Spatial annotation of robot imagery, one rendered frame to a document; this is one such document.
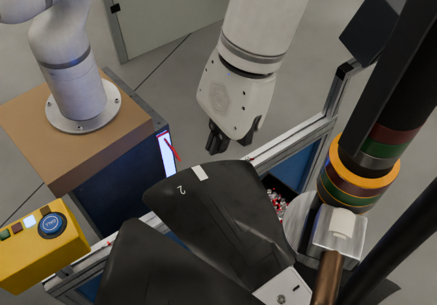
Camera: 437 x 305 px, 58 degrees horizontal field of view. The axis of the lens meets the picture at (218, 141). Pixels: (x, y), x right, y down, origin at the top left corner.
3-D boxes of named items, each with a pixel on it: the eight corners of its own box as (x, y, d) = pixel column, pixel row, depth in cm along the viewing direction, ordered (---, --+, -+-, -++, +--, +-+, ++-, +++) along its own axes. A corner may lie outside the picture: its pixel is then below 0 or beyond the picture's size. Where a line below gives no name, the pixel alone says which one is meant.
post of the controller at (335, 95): (328, 119, 116) (346, 73, 99) (321, 113, 117) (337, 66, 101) (335, 115, 117) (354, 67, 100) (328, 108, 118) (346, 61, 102)
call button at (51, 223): (47, 240, 74) (43, 237, 72) (39, 223, 75) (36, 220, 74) (67, 228, 75) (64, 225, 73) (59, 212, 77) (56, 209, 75)
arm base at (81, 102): (30, 108, 100) (-1, 53, 85) (90, 69, 109) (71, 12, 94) (78, 147, 93) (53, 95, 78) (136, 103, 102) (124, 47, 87)
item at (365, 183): (371, 225, 26) (397, 194, 23) (309, 204, 27) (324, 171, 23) (380, 173, 29) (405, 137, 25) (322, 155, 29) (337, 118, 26)
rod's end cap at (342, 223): (347, 251, 25) (356, 241, 24) (317, 241, 26) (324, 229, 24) (353, 225, 26) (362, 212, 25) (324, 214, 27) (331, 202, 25)
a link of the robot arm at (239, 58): (206, 20, 47) (201, 41, 49) (251, 62, 43) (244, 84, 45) (256, 13, 52) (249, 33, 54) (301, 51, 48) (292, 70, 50)
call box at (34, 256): (19, 298, 77) (-7, 285, 68) (3, 257, 82) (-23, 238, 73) (94, 253, 82) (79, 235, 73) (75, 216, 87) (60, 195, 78)
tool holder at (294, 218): (349, 308, 31) (395, 273, 23) (264, 276, 32) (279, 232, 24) (367, 211, 36) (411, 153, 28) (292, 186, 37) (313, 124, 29)
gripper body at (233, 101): (203, 33, 49) (186, 101, 57) (253, 82, 44) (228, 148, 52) (247, 26, 53) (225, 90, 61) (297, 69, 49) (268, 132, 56)
